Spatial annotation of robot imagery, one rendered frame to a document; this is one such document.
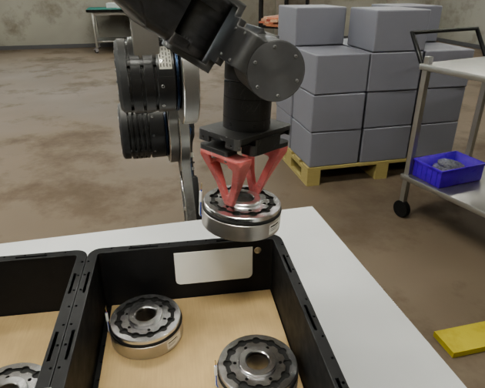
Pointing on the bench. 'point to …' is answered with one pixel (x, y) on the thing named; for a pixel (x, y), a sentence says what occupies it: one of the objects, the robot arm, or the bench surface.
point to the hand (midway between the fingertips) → (242, 194)
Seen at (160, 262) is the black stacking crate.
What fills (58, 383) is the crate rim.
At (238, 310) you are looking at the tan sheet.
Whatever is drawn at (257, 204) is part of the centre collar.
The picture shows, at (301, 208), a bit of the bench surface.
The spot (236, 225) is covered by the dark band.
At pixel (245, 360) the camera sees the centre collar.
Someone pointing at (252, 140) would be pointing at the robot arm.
